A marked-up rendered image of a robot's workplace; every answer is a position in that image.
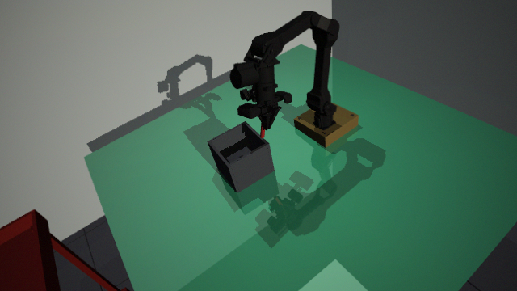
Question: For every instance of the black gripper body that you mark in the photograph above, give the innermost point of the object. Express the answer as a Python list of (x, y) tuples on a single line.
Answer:
[(265, 97)]

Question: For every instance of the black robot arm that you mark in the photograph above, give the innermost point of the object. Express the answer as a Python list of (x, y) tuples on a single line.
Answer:
[(270, 45)]

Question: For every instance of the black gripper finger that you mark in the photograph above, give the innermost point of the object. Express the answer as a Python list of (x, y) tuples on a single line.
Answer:
[(274, 112), (265, 118)]

